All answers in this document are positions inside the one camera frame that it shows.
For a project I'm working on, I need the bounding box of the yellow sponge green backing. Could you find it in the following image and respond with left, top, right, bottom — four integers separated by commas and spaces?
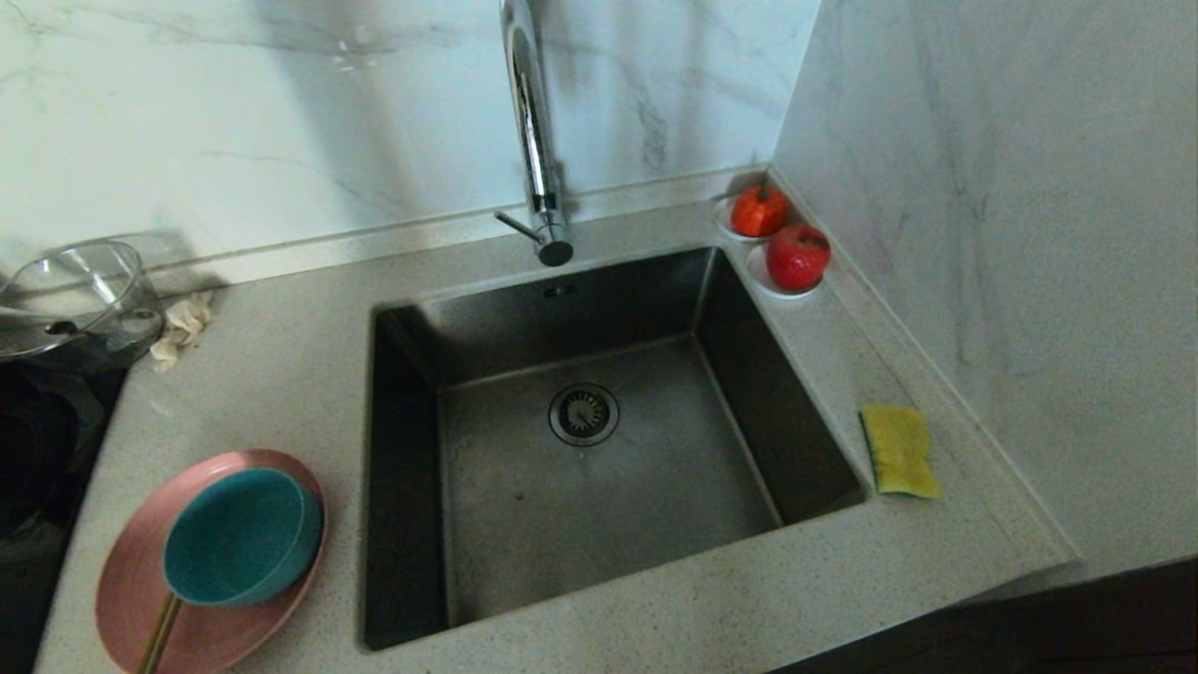
861, 404, 941, 500

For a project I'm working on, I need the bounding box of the stainless steel sink basin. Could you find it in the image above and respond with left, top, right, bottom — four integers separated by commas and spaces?
360, 245, 867, 650

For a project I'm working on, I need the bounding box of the round metal drain strainer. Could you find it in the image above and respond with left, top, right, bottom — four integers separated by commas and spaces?
548, 382, 621, 447

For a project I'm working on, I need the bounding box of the small white dish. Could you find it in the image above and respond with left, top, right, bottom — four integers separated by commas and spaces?
715, 195, 789, 244
746, 245, 823, 300

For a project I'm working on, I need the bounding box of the chrome kitchen faucet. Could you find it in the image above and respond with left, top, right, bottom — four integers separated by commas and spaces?
495, 0, 576, 269

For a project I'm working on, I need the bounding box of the red tomato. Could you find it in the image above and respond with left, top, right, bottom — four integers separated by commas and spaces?
729, 183, 789, 239

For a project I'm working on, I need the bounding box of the red apple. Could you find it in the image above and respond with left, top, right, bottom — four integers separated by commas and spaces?
766, 223, 831, 291

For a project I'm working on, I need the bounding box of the crumpled beige tissue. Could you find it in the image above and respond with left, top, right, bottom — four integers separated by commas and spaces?
150, 292, 218, 373

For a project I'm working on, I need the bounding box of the teal bowl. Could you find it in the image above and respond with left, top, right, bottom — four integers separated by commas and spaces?
164, 467, 325, 605

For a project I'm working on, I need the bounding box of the clear glass jug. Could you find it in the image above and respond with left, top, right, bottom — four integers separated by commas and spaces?
0, 241, 169, 361

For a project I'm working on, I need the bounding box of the pink plate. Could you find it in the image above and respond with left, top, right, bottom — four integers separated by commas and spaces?
95, 447, 329, 674

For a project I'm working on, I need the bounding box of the black stove cooktop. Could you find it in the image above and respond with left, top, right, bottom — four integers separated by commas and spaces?
0, 351, 132, 674

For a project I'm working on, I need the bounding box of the golden utensil handle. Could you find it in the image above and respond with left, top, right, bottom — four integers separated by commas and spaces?
139, 592, 185, 674

